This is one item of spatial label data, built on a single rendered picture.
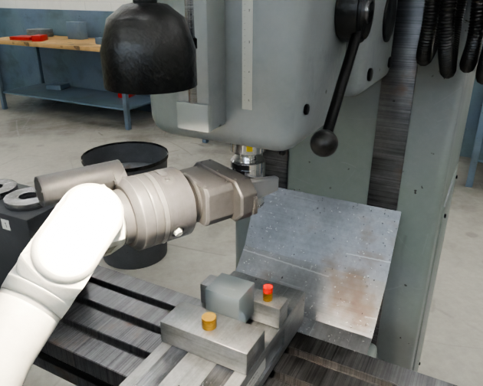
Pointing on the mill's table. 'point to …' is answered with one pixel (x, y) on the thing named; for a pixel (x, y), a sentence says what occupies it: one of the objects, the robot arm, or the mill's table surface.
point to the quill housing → (271, 73)
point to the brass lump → (208, 321)
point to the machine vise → (296, 301)
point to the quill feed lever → (345, 19)
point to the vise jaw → (220, 335)
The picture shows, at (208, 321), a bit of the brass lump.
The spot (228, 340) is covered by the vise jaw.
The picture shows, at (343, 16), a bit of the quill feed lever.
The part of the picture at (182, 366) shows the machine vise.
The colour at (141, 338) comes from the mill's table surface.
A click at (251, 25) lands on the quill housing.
